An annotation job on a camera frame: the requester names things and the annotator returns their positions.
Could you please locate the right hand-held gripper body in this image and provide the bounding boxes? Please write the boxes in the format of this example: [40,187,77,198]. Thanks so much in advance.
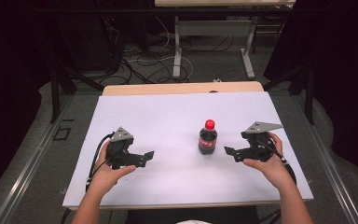
[240,120,284,163]

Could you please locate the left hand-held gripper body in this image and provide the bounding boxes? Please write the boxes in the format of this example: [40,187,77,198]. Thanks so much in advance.
[106,126,135,171]

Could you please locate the dark cola bottle red label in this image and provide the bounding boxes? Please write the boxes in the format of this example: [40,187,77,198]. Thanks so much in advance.
[198,127,218,156]

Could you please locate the person's right hand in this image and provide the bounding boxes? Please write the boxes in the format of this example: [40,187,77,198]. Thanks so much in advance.
[242,132,294,189]

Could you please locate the person's left hand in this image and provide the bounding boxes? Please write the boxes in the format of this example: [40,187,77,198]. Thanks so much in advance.
[90,140,137,196]

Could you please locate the white table mat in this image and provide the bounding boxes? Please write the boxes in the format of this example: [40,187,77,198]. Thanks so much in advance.
[62,91,314,208]

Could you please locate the black metal stand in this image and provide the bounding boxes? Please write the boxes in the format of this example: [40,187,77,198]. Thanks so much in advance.
[262,59,317,126]
[49,59,105,124]

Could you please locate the person's dark clothing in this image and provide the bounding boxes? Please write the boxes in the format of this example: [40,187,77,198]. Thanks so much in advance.
[124,205,261,224]

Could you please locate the wooden table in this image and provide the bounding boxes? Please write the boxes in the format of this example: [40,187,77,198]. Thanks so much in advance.
[68,80,312,211]

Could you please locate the dark curtain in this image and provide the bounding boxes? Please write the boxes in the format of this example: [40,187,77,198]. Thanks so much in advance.
[262,0,358,185]
[0,0,57,206]

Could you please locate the white desk grey metal legs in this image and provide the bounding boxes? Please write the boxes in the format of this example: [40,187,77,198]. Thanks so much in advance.
[154,0,296,80]

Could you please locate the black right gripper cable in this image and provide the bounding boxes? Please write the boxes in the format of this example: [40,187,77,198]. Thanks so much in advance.
[254,139,298,186]

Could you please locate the tangle of black floor cables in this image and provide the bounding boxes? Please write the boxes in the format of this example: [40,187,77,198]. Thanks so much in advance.
[83,15,241,86]

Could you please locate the aluminium floor rail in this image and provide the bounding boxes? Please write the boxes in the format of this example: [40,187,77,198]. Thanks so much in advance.
[290,92,358,224]
[0,94,76,224]

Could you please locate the white floor cable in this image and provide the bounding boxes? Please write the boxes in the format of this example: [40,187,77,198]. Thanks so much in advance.
[127,16,195,82]

